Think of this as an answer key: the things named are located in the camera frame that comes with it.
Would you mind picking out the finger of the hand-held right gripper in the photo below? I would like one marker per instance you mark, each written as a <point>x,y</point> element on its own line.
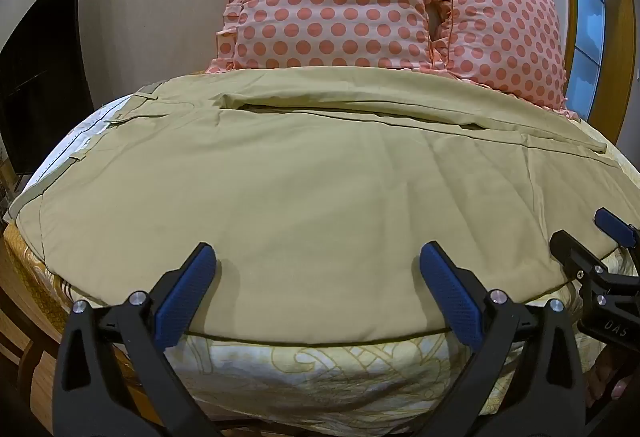
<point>575,257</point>
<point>614,225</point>

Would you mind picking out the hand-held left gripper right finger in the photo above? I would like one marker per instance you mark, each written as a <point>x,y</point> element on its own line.
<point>450,292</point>

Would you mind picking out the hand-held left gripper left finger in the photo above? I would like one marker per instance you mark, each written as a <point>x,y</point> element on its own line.
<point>185,292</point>

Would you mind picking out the khaki pants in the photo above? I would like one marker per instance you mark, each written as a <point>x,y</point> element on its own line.
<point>300,217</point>

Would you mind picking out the person's right hand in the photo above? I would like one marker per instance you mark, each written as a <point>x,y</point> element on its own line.
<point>612,379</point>

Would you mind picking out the yellow patterned bed sheet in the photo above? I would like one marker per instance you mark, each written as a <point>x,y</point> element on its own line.
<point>310,377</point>

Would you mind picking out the yellow framed window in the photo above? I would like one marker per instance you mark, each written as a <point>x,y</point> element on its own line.
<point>587,17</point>

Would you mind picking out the black flat screen television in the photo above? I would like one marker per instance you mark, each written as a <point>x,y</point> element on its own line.
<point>40,67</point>

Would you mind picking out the wooden bed frame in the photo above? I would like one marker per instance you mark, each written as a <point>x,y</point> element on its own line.
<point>30,317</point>

